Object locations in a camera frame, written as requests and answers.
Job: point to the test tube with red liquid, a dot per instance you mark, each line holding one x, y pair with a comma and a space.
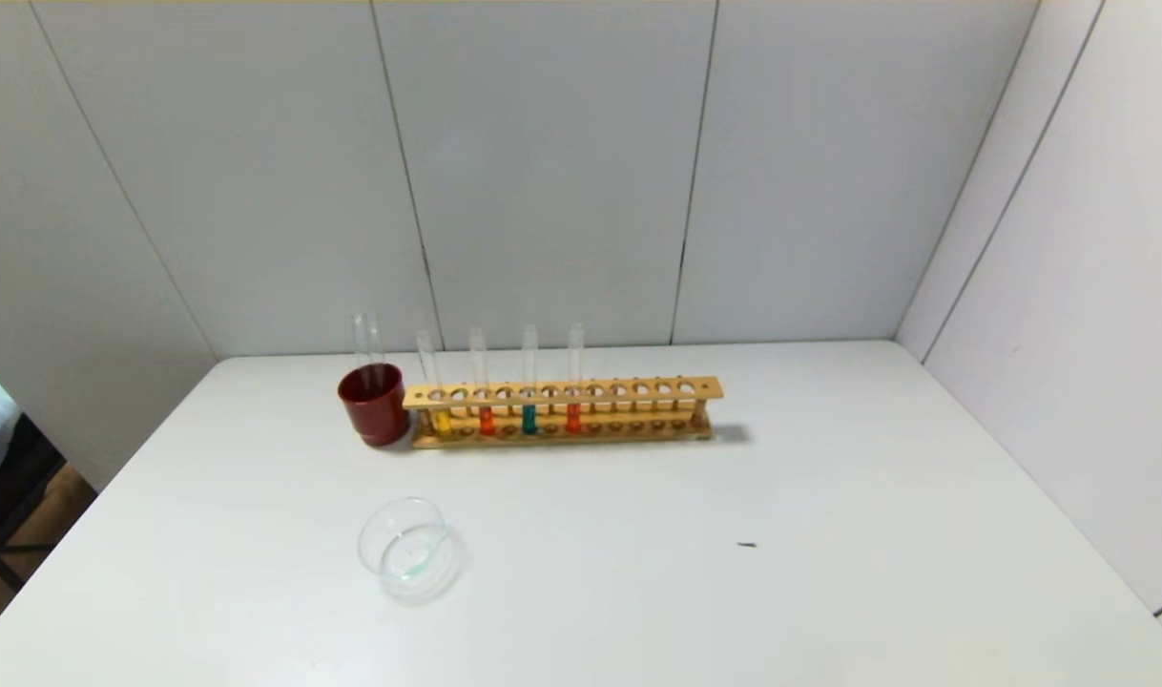
486, 420
573, 416

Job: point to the test tube with yellow liquid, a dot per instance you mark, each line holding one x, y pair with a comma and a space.
442, 421

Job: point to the wooden test tube rack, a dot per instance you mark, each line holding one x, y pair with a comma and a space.
562, 390

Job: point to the test tube with teal liquid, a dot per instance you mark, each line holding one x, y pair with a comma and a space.
529, 418

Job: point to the empty glass test tube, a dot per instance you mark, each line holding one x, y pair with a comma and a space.
367, 343

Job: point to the dark red cup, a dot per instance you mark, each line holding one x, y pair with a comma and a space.
376, 412

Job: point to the clear glass beaker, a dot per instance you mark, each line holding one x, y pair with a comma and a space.
411, 565

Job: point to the black metal chair frame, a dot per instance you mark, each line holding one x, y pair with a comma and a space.
13, 487

